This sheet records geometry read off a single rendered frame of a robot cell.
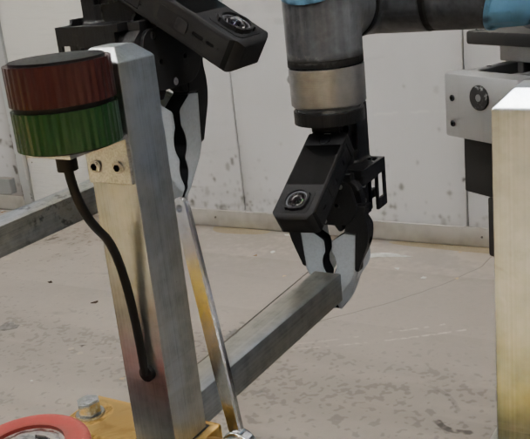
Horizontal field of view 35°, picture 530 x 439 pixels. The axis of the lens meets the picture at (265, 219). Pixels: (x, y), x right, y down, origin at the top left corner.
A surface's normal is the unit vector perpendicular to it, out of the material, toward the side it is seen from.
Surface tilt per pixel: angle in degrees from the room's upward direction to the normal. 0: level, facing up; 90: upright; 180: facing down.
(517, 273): 90
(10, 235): 90
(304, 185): 31
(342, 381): 0
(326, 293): 90
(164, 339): 90
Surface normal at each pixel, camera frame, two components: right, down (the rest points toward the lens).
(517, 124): -0.51, 0.31
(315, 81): -0.31, 0.32
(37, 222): 0.86, 0.07
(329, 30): 0.15, 0.29
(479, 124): -0.85, 0.24
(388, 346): -0.10, -0.95
